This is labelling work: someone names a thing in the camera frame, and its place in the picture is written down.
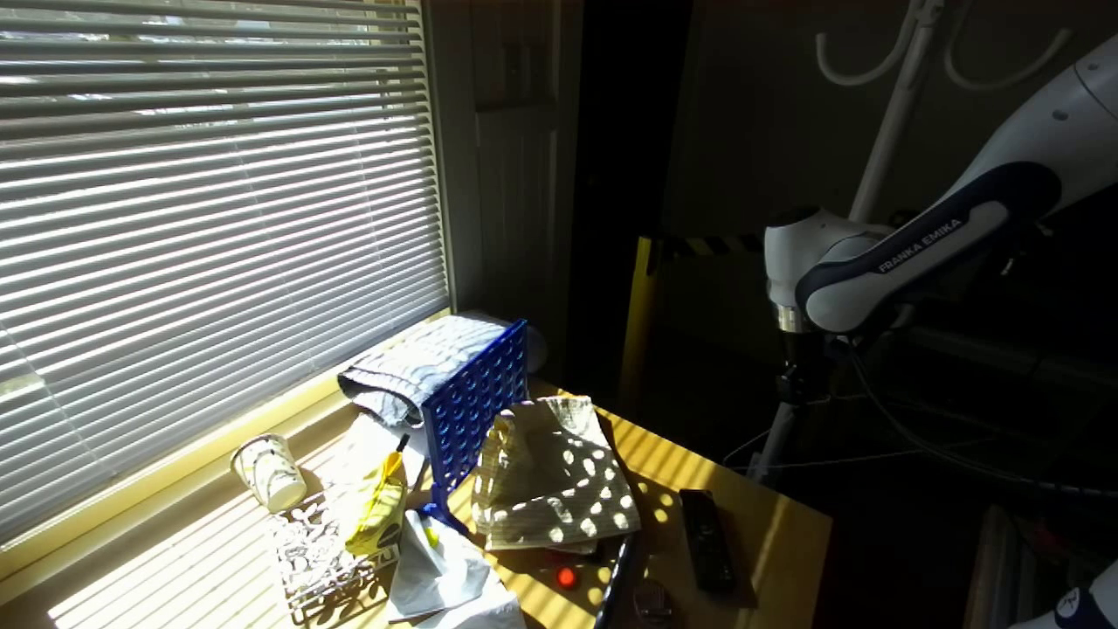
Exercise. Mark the black remote control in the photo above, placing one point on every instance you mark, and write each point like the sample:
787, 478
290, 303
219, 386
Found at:
708, 543

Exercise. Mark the large white window blind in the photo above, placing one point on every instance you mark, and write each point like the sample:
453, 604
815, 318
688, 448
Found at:
211, 232

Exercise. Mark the clear glass jar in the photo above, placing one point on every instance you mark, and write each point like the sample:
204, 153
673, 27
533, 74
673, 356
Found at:
271, 474

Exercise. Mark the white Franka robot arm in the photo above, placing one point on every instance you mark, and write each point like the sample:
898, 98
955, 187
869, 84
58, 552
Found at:
932, 250

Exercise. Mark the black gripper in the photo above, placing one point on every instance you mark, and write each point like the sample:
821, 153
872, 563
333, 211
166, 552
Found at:
806, 368

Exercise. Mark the blue perforated game grid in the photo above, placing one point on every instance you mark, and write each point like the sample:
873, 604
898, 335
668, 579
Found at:
472, 402

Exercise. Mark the yellow post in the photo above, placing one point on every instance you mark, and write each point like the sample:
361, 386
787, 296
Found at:
637, 325

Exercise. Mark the white blue round device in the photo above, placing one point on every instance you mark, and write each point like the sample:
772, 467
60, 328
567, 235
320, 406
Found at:
1088, 604

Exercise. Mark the white coat stand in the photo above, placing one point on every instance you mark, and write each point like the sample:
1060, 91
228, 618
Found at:
884, 142

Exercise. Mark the white printed cloth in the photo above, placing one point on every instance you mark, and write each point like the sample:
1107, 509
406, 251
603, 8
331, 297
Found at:
442, 579

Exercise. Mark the yellow snack bag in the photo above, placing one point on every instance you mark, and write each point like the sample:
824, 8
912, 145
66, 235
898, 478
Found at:
377, 510

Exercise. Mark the folded grey towel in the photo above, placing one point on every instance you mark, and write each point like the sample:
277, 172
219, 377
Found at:
406, 362

